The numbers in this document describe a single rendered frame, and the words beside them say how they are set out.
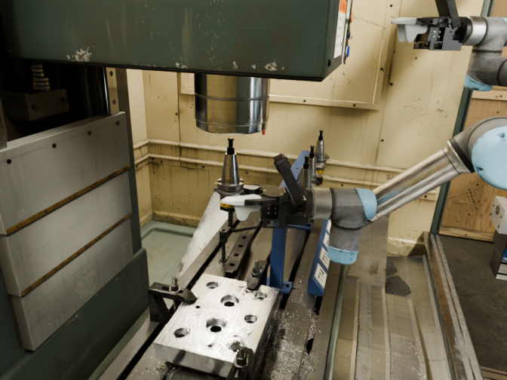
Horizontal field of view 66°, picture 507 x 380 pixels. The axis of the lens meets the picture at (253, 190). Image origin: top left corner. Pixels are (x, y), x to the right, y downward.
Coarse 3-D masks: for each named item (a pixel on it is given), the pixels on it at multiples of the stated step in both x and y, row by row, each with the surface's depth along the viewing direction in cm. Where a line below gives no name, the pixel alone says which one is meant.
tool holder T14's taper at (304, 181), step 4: (304, 168) 114; (308, 168) 114; (300, 172) 115; (304, 172) 114; (308, 172) 114; (300, 176) 115; (304, 176) 114; (308, 176) 114; (300, 180) 115; (304, 180) 114; (308, 180) 114; (300, 184) 115; (304, 184) 115; (308, 184) 115; (300, 188) 115
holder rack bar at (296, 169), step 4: (304, 152) 151; (308, 152) 151; (300, 156) 146; (296, 160) 142; (300, 160) 142; (304, 160) 142; (296, 164) 137; (300, 164) 137; (292, 168) 133; (296, 168) 134; (300, 168) 134; (292, 172) 130; (296, 172) 130; (296, 176) 126; (296, 180) 124; (284, 184) 120
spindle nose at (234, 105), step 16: (208, 80) 75; (224, 80) 74; (240, 80) 75; (256, 80) 76; (208, 96) 77; (224, 96) 76; (240, 96) 76; (256, 96) 77; (208, 112) 78; (224, 112) 77; (240, 112) 77; (256, 112) 79; (208, 128) 79; (224, 128) 78; (240, 128) 78; (256, 128) 80
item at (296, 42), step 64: (0, 0) 77; (64, 0) 73; (128, 0) 69; (192, 0) 66; (256, 0) 63; (320, 0) 61; (64, 64) 78; (128, 64) 74; (192, 64) 70; (256, 64) 67; (320, 64) 64
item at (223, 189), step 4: (220, 180) 91; (220, 184) 89; (224, 184) 89; (236, 184) 89; (240, 184) 89; (220, 188) 89; (224, 188) 88; (228, 188) 88; (232, 188) 88; (236, 188) 88; (240, 188) 89; (220, 192) 89; (224, 192) 89; (228, 192) 89; (232, 192) 89; (236, 192) 89; (240, 192) 90; (228, 196) 89; (232, 196) 89
